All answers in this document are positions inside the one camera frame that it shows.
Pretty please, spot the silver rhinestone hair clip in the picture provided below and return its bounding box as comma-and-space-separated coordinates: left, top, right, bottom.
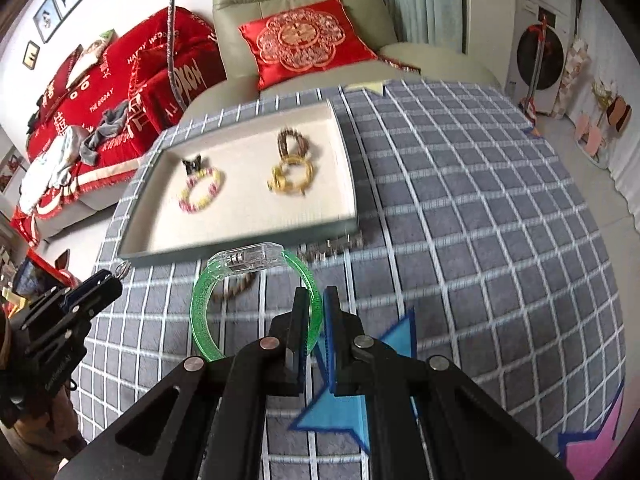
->
296, 232, 363, 263

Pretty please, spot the brown braided rope bracelet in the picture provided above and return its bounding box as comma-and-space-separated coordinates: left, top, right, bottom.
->
211, 274, 255, 304

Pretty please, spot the green translucent plastic bangle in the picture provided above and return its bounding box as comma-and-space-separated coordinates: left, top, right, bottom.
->
189, 242, 323, 362

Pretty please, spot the pink yellow beaded bracelet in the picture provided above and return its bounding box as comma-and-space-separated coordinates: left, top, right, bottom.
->
178, 167, 222, 214

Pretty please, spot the gold wire coin bracelet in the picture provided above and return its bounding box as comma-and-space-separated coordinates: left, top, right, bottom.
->
266, 155, 317, 198

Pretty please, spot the grey jewelry tray beige lining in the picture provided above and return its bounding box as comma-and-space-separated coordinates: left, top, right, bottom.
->
117, 101, 358, 266

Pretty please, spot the red snack bag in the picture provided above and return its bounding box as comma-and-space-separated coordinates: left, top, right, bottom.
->
12, 248, 79, 302

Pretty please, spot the white crumpled clothing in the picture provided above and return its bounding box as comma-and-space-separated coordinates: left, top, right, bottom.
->
18, 126, 89, 214

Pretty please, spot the grey checked tablecloth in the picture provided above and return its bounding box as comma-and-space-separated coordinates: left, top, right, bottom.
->
72, 81, 625, 479

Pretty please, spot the black bow hair clip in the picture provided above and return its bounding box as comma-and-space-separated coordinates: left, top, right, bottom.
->
182, 155, 202, 176

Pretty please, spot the red blanket covered sofa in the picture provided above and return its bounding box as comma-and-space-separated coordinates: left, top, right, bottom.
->
11, 8, 226, 246

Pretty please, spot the grey crumpled clothing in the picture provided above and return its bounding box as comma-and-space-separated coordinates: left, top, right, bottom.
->
79, 100, 128, 166

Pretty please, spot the red embroidered cushion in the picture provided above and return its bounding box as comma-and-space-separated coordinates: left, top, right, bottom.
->
239, 0, 378, 91

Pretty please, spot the green leather armchair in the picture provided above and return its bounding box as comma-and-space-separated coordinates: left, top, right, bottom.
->
181, 0, 499, 122

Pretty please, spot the white washing machine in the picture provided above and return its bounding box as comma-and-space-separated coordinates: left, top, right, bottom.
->
504, 0, 575, 115

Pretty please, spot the dark red beaded bracelet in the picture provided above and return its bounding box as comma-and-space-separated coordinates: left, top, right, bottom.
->
276, 127, 310, 160

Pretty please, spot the small framed wall picture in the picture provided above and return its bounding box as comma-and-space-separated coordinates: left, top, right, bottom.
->
23, 40, 40, 70

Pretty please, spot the grey braided hanging cable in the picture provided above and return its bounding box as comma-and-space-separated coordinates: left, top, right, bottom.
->
166, 0, 188, 111

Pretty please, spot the double framed wall picture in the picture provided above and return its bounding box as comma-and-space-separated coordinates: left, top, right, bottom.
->
34, 0, 82, 44

